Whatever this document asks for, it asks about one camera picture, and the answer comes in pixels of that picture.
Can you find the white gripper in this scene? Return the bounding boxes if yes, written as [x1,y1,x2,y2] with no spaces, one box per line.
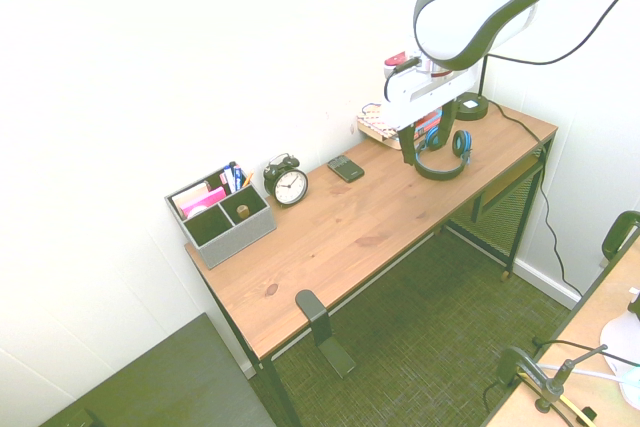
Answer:
[383,69,484,167]

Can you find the black and blue headphones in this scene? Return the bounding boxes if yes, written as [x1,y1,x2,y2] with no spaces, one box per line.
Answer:
[412,124,475,182]

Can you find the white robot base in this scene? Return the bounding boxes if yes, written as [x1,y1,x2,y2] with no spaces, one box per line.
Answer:
[599,286,640,389]

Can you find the black headphone hanger clamp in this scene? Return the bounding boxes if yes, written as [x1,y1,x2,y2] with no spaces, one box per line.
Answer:
[294,289,357,379]

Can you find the stack of books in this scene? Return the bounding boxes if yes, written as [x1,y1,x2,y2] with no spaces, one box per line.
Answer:
[412,106,444,141]

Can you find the black twin-bell alarm clock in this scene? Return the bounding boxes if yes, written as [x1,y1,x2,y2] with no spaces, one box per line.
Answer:
[263,151,310,209]

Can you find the blue white marker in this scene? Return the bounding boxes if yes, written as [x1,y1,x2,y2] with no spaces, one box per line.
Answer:
[222,161,242,194]

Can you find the grey desk organizer box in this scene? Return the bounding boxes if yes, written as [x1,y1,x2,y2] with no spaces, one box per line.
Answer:
[164,169,278,270]

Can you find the pink sticky notes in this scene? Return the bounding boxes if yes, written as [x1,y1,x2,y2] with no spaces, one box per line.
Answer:
[179,186,227,220]

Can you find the tan notepad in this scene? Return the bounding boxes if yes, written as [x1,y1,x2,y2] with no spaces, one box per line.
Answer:
[172,183,209,208]

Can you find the black C-clamp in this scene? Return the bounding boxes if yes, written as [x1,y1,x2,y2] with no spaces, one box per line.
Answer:
[497,345,551,398]

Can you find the light wooden table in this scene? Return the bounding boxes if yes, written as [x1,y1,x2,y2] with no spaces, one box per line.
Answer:
[487,246,640,427]

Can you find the black jointed stand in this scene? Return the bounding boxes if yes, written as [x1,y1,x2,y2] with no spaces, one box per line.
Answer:
[534,344,609,413]

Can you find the yellow black strip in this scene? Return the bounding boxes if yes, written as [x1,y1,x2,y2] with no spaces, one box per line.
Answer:
[518,371,595,427]

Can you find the wooden desk with black frame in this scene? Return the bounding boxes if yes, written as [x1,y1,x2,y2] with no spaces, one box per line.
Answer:
[183,99,560,427]

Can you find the black lamp power cable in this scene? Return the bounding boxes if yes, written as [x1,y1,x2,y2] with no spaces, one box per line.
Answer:
[487,99,585,297]

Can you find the black curved clamp handle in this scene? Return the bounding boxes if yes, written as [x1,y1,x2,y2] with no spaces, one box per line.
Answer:
[599,210,640,268]

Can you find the thin black cable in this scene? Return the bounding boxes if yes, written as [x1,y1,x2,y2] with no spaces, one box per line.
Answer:
[532,336,640,369]

